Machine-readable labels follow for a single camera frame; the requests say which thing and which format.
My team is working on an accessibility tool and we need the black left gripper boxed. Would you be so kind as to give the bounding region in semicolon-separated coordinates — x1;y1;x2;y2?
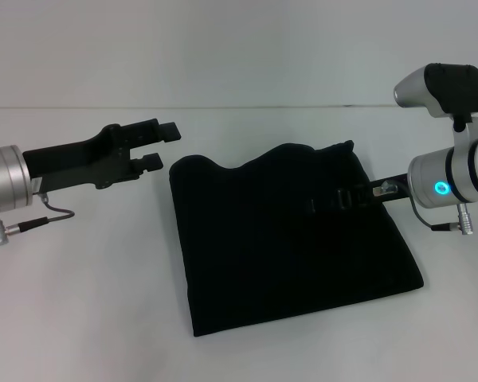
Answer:
21;118;182;191

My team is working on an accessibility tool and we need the thin dark arm cable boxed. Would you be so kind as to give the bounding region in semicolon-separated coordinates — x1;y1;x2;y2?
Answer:
407;193;461;233
18;192;76;233

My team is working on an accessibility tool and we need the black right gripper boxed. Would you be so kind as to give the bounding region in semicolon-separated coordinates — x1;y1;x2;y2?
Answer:
308;172;414;216

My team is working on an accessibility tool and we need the black shirt with FREE print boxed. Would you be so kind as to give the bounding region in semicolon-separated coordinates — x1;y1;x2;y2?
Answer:
169;138;425;338

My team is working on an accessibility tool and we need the silver black-capped wrist camera box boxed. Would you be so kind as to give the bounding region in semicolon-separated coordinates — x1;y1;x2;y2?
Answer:
393;62;478;133

